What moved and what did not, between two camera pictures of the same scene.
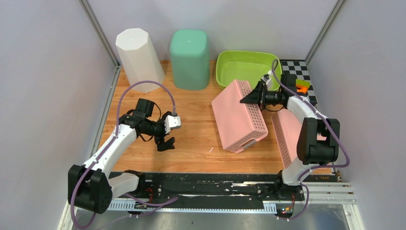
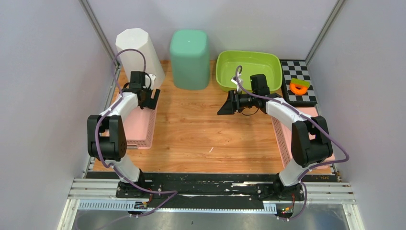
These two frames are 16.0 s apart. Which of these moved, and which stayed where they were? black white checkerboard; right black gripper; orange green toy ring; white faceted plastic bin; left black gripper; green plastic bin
Moved: right black gripper; left black gripper
Stayed: black white checkerboard; green plastic bin; white faceted plastic bin; orange green toy ring
